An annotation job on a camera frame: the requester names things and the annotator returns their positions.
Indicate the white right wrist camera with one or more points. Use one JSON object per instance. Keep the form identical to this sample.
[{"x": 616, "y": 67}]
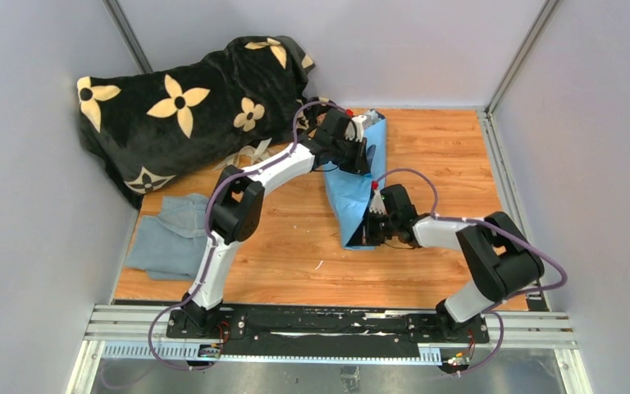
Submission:
[{"x": 377, "y": 204}]

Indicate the beige ribbon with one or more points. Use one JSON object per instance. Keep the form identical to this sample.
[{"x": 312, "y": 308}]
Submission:
[{"x": 255, "y": 154}]

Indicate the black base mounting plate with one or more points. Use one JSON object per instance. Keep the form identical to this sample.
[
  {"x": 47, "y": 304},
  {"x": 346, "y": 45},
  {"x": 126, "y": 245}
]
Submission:
[{"x": 326, "y": 331}]

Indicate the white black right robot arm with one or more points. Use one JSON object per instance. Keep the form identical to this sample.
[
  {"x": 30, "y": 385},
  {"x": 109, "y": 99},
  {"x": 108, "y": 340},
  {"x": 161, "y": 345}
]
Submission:
[{"x": 494, "y": 249}]

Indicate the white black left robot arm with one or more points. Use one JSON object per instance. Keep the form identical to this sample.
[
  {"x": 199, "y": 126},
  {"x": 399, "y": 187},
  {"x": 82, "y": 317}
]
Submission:
[{"x": 235, "y": 206}]

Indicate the black floral blanket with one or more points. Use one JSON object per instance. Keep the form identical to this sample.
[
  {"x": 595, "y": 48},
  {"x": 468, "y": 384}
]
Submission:
[{"x": 152, "y": 129}]

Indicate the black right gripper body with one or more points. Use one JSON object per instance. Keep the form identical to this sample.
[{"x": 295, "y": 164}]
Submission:
[{"x": 380, "y": 226}]

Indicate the blue wrapping paper sheet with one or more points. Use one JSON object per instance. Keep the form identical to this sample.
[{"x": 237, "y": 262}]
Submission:
[{"x": 349, "y": 194}]

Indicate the light blue denim cloth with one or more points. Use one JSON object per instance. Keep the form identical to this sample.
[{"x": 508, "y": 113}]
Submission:
[{"x": 170, "y": 245}]

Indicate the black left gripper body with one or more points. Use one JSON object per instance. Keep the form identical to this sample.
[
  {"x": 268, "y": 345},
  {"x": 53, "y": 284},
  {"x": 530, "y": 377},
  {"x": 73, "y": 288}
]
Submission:
[{"x": 349, "y": 155}]

